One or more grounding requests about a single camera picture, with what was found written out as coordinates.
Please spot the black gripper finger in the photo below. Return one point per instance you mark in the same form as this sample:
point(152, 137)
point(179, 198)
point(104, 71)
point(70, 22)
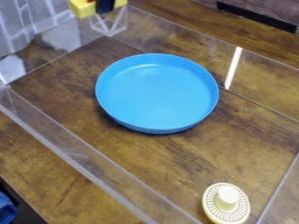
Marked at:
point(104, 6)

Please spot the yellow brick with label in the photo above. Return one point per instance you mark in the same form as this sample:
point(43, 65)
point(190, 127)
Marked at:
point(84, 8)

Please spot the blue round tray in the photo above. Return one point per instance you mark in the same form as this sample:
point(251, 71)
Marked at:
point(156, 93)

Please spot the white patterned curtain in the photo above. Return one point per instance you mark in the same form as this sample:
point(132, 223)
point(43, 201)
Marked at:
point(27, 17)

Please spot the blue object at corner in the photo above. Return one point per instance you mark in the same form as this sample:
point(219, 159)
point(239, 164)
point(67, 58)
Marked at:
point(8, 210)

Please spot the cream round sink strainer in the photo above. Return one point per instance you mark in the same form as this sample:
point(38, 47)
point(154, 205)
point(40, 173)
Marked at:
point(226, 204)

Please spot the clear acrylic enclosure wall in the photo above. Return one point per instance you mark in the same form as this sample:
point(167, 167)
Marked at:
point(84, 171)

